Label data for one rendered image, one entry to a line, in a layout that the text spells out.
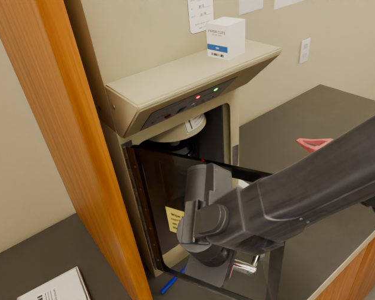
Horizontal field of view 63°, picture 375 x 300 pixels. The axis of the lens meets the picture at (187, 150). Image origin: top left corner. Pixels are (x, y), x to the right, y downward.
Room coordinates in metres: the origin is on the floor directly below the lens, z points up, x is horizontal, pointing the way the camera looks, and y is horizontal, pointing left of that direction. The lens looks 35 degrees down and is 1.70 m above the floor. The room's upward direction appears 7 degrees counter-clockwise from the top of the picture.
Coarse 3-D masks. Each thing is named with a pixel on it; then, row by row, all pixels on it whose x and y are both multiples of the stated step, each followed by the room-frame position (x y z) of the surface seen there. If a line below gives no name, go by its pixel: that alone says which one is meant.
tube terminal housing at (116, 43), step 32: (64, 0) 0.56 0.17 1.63; (96, 0) 0.51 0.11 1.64; (128, 0) 0.54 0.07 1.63; (160, 0) 0.57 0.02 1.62; (224, 0) 0.65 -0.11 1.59; (96, 32) 0.50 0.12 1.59; (128, 32) 0.53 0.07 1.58; (160, 32) 0.56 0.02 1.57; (96, 64) 0.50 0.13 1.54; (128, 64) 0.52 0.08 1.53; (160, 64) 0.56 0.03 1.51; (96, 96) 0.54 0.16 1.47; (224, 96) 0.65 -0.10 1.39; (160, 128) 0.55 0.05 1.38; (224, 128) 0.68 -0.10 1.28; (224, 160) 0.68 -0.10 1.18; (128, 192) 0.52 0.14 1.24
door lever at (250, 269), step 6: (252, 258) 0.34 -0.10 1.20; (258, 258) 0.34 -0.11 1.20; (234, 264) 0.33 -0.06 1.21; (240, 264) 0.33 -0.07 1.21; (246, 264) 0.33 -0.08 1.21; (252, 264) 0.33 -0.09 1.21; (240, 270) 0.32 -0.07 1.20; (246, 270) 0.32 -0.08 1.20; (252, 270) 0.31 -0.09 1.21; (252, 276) 0.31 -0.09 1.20
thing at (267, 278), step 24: (144, 168) 0.47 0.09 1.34; (168, 168) 0.44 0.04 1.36; (240, 168) 0.38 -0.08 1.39; (168, 192) 0.45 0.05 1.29; (168, 240) 0.46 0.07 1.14; (168, 264) 0.47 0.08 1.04; (264, 264) 0.35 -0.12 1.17; (216, 288) 0.40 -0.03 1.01; (240, 288) 0.37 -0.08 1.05; (264, 288) 0.35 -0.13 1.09
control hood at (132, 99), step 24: (264, 48) 0.58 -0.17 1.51; (144, 72) 0.53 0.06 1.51; (168, 72) 0.52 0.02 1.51; (192, 72) 0.50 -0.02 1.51; (216, 72) 0.49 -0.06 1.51; (240, 72) 0.53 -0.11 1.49; (120, 96) 0.44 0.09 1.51; (144, 96) 0.43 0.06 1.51; (168, 96) 0.43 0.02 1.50; (120, 120) 0.46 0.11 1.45; (144, 120) 0.45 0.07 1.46
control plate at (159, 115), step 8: (232, 80) 0.54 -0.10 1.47; (224, 88) 0.56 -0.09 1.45; (192, 96) 0.48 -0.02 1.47; (200, 96) 0.51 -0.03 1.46; (208, 96) 0.55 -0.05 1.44; (216, 96) 0.58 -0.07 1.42; (176, 104) 0.47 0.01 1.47; (184, 104) 0.50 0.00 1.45; (152, 112) 0.44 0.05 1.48; (160, 112) 0.46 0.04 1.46; (168, 112) 0.49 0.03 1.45; (176, 112) 0.52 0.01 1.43; (152, 120) 0.47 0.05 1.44; (160, 120) 0.50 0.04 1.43; (144, 128) 0.49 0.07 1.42
